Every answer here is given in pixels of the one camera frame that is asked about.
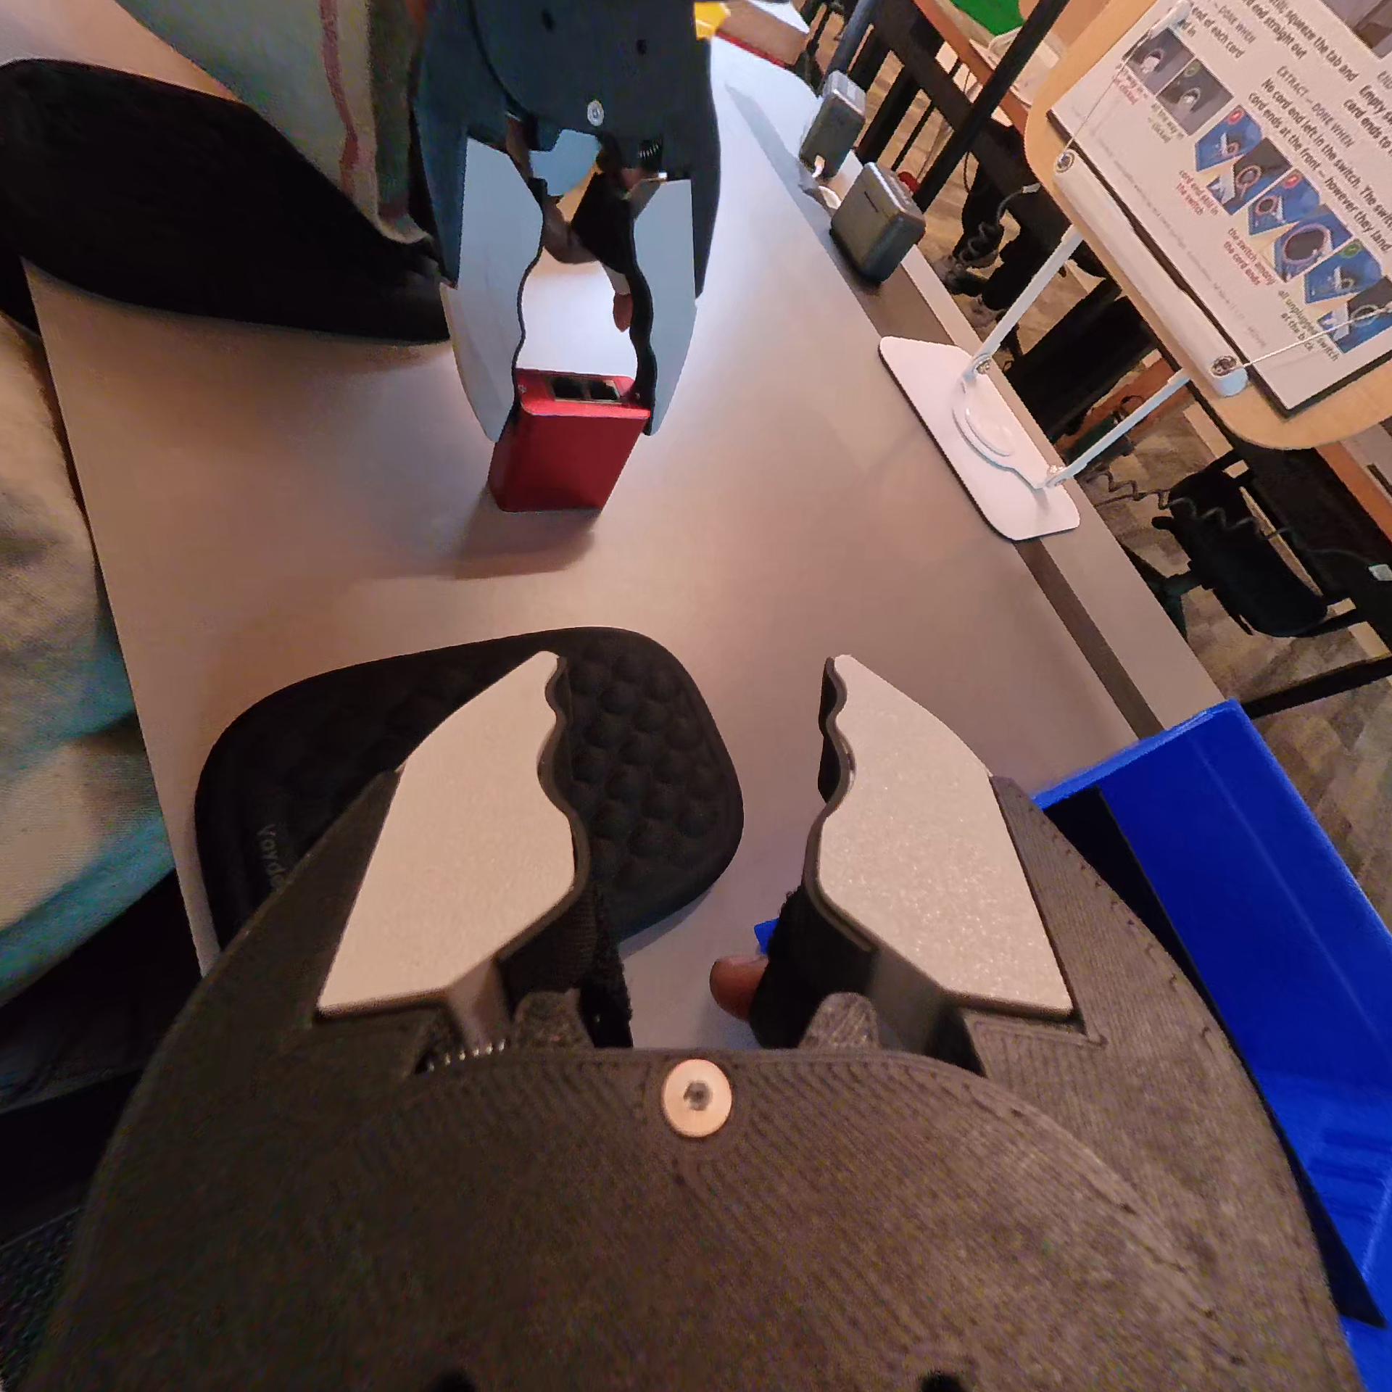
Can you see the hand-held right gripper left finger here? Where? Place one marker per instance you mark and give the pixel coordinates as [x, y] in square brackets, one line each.
[456, 848]

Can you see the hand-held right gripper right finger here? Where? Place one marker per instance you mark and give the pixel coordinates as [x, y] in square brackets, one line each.
[936, 871]

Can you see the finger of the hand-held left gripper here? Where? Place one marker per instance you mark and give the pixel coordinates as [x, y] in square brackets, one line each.
[484, 281]
[672, 281]

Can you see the red ethernet splitter box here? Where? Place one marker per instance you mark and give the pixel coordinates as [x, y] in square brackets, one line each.
[553, 462]

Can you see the blue storage bin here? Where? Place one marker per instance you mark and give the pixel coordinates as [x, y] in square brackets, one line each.
[1251, 924]

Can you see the grey desk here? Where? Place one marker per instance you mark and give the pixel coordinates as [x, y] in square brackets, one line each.
[814, 488]

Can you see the person's right hand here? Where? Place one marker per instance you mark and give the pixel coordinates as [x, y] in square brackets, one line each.
[739, 984]

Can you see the grey charger box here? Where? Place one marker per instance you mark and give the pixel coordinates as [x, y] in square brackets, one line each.
[831, 124]
[876, 221]

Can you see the black dimpled wrist pad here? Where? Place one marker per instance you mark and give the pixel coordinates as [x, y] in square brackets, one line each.
[163, 195]
[653, 739]

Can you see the white board stand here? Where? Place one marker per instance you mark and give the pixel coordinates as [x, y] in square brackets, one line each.
[978, 436]

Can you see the green storage bin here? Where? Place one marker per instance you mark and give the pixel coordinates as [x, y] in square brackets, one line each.
[988, 12]

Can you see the instruction board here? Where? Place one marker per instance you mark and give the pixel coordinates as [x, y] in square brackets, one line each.
[1251, 140]

